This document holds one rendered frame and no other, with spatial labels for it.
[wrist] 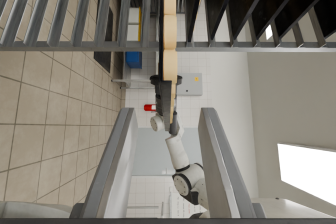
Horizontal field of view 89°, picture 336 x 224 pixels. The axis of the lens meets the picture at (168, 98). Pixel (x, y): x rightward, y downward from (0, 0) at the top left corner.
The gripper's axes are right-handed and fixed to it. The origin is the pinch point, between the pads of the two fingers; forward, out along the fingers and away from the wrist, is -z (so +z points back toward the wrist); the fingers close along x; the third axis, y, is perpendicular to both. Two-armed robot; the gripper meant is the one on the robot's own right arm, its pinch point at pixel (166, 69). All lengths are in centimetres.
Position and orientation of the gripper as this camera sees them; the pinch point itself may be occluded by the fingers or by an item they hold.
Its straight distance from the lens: 66.0
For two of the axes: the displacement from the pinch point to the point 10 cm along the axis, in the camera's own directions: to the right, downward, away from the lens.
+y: 0.0, 4.5, -8.9
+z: -0.1, 8.9, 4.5
